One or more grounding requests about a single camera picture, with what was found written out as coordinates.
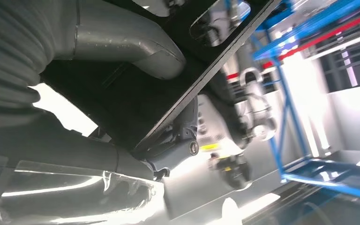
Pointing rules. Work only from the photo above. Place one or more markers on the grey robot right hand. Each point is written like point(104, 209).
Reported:
point(59, 149)

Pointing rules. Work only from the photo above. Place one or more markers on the blue steel shelf rack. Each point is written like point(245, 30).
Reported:
point(338, 174)

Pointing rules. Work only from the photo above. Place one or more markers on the black standing humanoid robot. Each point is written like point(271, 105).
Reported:
point(220, 124)

